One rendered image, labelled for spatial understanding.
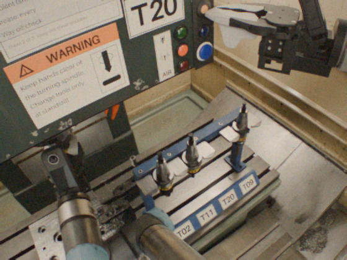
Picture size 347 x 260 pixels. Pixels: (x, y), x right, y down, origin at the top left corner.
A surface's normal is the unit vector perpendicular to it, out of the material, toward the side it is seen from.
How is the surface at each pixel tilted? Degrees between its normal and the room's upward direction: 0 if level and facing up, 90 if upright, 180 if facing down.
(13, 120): 90
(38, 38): 90
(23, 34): 90
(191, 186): 0
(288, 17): 0
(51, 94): 90
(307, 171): 24
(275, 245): 8
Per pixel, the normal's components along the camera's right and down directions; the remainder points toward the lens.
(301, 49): -0.42, 0.67
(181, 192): -0.08, -0.69
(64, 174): 0.27, 0.25
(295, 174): -0.41, -0.44
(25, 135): 0.58, 0.55
